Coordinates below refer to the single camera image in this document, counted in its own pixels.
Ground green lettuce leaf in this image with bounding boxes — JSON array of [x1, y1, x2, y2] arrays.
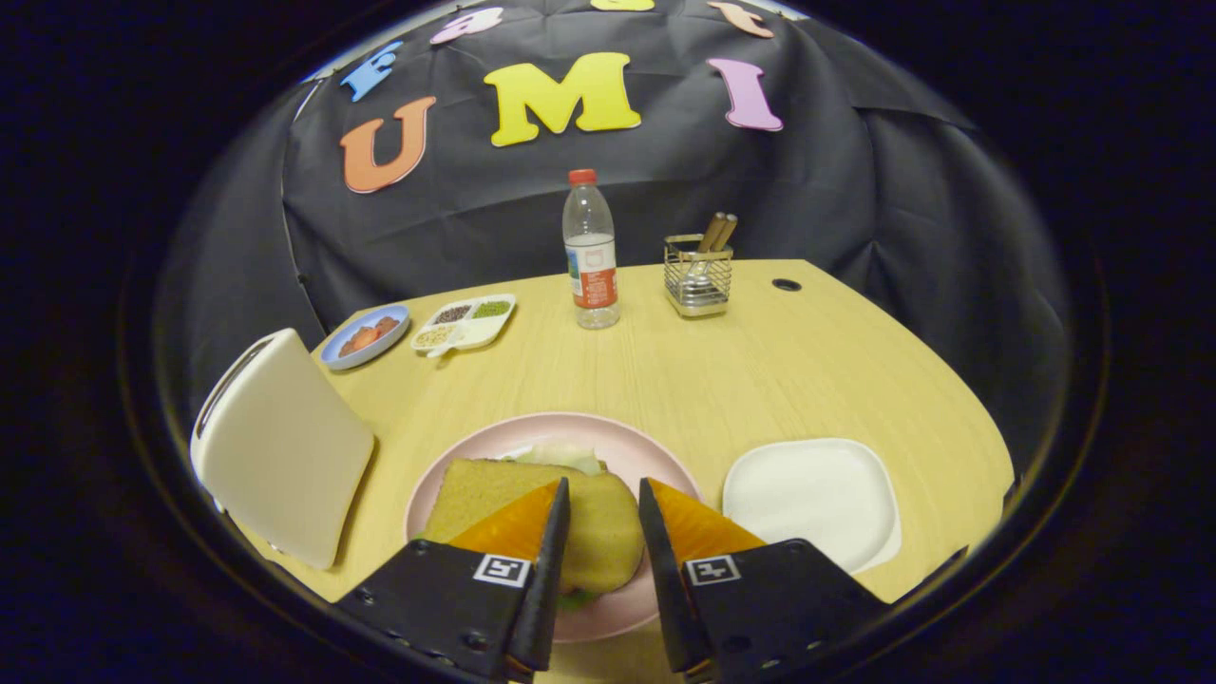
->
[[501, 444, 609, 614]]

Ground wooden utensils in holder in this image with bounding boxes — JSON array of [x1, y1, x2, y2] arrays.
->
[[696, 212, 739, 256]]

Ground metal wire utensil holder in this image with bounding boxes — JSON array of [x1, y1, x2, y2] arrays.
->
[[663, 234, 734, 318]]

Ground plain brown toast slice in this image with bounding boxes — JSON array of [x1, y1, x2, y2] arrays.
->
[[423, 459, 645, 597]]

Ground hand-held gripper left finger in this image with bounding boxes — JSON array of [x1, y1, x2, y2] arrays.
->
[[332, 477, 572, 683]]

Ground blue round plate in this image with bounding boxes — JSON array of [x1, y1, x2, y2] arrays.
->
[[320, 304, 411, 371]]

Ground white toaster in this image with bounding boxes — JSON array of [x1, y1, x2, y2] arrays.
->
[[190, 328, 377, 571]]

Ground white square plate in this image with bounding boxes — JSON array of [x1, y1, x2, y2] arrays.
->
[[722, 437, 902, 575]]

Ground black backdrop cloth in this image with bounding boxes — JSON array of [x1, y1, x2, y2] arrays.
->
[[157, 0, 1074, 476]]

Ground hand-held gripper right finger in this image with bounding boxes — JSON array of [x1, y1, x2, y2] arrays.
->
[[638, 478, 894, 683]]

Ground clear water bottle red cap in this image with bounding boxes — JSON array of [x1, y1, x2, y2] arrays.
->
[[562, 169, 621, 331]]

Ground white divided snack tray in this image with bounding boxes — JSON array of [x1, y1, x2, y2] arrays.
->
[[410, 294, 517, 359]]

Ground pink round plate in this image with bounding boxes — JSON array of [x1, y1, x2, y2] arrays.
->
[[405, 411, 704, 644]]

